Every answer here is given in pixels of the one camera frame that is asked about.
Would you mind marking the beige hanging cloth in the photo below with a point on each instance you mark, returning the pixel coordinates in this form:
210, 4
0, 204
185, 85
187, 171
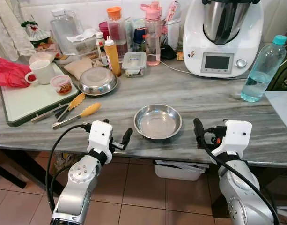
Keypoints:
10, 28

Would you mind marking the clear teal capped water bottle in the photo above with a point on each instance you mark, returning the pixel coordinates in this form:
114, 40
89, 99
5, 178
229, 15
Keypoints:
262, 70

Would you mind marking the white green rimmed cutting board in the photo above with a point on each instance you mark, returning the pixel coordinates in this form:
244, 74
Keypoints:
31, 101

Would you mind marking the white plastic bin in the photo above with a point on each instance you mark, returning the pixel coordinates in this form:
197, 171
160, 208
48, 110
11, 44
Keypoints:
178, 172

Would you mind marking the pink drinking bottle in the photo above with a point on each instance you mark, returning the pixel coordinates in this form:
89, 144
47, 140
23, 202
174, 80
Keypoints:
152, 42

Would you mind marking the dark blue cup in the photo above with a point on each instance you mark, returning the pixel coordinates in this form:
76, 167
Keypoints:
139, 37

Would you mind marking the orange tipped steel tongs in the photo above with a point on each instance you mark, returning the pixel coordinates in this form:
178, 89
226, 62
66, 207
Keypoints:
78, 100
89, 110

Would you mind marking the dark green bag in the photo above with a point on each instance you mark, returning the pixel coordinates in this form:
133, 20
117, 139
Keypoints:
281, 75

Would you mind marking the small clear food tub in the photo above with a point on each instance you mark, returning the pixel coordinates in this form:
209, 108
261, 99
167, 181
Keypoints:
62, 85

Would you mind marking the white side table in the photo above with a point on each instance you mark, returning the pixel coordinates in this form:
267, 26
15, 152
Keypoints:
281, 105

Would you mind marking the clear orange capped bottle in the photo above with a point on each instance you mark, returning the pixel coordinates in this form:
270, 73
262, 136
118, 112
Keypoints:
117, 33

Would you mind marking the brown paper bag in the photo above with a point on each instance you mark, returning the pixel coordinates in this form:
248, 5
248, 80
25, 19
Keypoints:
77, 67

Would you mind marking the orange squeeze sauce bottle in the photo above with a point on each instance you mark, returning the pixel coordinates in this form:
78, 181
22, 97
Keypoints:
112, 58

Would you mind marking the round stainless steel bowl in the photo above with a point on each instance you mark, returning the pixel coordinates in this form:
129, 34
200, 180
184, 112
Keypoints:
157, 123
97, 80

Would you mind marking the clear labelled plastic container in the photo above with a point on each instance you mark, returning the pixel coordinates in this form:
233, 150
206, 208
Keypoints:
84, 37

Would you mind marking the clear white lidded plastic jug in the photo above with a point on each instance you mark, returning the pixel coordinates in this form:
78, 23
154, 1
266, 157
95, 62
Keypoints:
63, 28

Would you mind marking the green red wrapped gift basket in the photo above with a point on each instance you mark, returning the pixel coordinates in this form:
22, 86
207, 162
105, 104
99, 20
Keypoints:
38, 35

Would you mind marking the red plastic bag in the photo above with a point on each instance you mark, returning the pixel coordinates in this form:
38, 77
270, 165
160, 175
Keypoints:
10, 72

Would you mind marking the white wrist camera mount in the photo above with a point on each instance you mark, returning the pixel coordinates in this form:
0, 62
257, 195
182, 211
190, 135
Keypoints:
100, 136
237, 133

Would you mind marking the magenta plastic cup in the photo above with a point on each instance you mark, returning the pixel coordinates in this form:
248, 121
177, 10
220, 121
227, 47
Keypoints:
103, 29

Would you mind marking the beige paper wrap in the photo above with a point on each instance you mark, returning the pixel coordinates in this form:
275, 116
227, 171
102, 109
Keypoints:
42, 55

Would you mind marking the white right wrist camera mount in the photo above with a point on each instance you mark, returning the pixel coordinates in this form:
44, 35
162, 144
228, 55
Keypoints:
237, 133

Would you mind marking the clear plastic utensil packet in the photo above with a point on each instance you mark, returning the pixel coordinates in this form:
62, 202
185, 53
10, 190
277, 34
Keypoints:
173, 28

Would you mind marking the white ceramic mug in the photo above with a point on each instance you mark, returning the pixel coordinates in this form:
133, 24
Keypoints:
42, 72

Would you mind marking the clear grey lidded food box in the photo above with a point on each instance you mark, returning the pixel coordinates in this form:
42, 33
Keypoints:
134, 58

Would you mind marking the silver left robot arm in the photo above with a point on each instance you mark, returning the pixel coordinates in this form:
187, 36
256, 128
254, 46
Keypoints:
80, 183

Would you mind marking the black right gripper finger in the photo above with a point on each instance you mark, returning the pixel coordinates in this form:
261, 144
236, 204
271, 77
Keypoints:
199, 130

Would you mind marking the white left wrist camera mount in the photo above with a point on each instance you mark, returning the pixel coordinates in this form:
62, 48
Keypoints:
100, 136

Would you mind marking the white kitchen food processor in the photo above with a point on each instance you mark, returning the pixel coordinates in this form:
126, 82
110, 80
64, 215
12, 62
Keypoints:
195, 37

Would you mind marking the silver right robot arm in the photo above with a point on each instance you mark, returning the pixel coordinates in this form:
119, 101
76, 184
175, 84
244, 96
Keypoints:
237, 192

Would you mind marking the small white capped bottle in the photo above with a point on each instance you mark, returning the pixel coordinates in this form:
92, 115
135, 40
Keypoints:
100, 44

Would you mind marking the small black object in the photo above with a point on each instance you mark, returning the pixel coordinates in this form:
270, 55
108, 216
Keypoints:
168, 52

